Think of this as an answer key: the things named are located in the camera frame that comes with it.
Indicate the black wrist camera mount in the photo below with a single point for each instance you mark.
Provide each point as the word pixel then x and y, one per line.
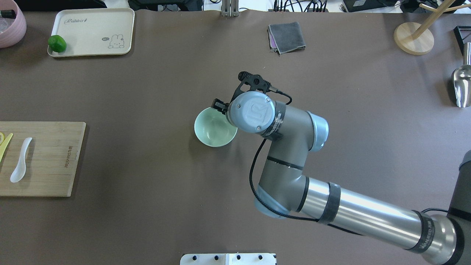
pixel 256 83

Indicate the yellow plastic knife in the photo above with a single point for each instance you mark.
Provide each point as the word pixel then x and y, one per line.
pixel 4 142

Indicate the aluminium frame post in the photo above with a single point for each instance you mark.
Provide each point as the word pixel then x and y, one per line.
pixel 230 8

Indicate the metal ice scoop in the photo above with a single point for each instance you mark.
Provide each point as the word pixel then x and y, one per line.
pixel 462 79

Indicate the pink bowl with ice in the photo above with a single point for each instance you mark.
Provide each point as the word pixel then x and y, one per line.
pixel 17 29

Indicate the wooden cutting board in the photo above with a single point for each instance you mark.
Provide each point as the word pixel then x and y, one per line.
pixel 51 158

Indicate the folded grey cloth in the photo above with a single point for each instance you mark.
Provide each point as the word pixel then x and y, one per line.
pixel 285 38

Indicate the light green ceramic bowl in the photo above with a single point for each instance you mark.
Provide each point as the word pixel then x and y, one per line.
pixel 212 128

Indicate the white ceramic spoon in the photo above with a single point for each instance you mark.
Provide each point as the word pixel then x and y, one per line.
pixel 20 169

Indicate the steel muddler black tip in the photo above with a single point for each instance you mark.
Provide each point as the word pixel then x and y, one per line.
pixel 8 14

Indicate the green lime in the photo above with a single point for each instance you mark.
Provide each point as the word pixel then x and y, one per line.
pixel 57 43

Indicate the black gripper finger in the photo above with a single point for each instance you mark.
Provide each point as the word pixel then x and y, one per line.
pixel 220 106

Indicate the cream rabbit tray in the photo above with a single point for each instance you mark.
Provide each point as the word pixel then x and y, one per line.
pixel 94 32

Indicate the wooden mug tree stand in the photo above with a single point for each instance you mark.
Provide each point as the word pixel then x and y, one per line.
pixel 417 39

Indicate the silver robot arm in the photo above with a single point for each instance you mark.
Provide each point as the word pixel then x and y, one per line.
pixel 440 239

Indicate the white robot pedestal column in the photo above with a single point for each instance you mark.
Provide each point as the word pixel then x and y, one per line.
pixel 256 258

